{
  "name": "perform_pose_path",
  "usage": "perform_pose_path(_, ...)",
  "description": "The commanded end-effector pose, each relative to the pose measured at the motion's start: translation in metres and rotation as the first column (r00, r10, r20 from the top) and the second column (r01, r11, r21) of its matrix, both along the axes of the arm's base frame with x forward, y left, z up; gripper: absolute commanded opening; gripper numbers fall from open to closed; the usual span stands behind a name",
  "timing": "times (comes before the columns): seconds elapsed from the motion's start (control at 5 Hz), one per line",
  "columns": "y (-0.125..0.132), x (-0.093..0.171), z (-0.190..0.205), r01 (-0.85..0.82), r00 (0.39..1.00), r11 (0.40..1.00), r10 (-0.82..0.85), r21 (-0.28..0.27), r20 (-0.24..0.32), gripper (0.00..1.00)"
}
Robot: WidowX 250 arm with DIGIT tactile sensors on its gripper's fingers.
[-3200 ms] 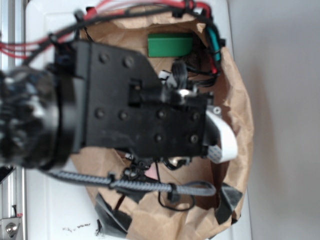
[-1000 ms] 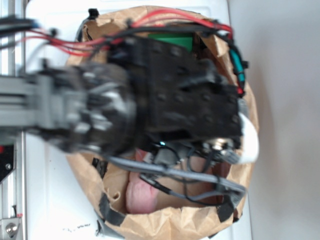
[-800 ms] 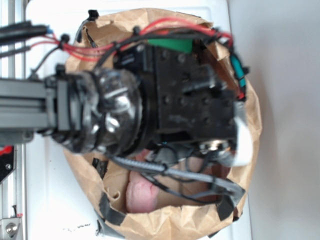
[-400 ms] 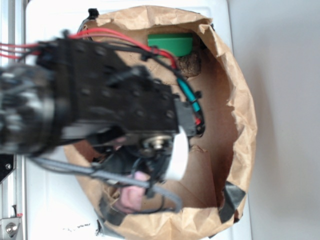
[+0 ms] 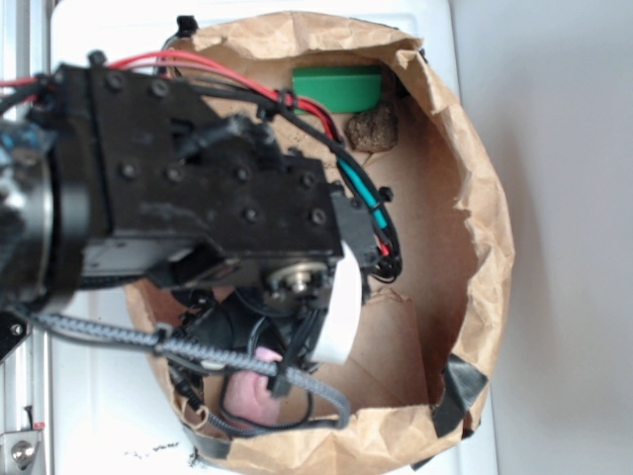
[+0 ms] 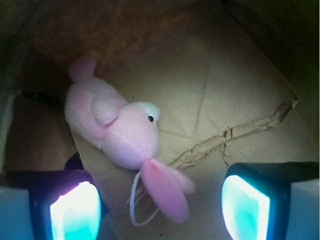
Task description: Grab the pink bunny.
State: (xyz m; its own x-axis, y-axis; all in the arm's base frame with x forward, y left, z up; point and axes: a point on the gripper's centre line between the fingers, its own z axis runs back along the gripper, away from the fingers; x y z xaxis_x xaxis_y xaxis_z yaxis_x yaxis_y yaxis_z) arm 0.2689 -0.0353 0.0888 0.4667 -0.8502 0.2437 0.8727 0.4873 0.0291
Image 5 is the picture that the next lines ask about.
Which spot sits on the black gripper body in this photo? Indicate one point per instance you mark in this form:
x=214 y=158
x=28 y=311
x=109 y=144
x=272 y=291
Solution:
x=151 y=182

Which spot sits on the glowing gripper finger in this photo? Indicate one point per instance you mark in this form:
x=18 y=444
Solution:
x=341 y=322

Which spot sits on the pink plush bunny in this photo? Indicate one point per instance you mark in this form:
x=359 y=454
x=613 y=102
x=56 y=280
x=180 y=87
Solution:
x=247 y=401

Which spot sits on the brown paper bag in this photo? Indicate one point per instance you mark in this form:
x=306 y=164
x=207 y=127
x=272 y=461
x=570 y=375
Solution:
x=452 y=218

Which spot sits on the black tape piece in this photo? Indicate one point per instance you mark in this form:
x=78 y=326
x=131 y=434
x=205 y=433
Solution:
x=464 y=383

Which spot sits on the green plastic block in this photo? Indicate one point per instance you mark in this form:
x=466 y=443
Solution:
x=340 y=89

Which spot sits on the brown rock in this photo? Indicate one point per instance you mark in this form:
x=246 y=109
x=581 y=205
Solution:
x=374 y=130

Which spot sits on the metal corner bracket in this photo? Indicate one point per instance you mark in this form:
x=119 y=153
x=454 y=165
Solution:
x=20 y=451

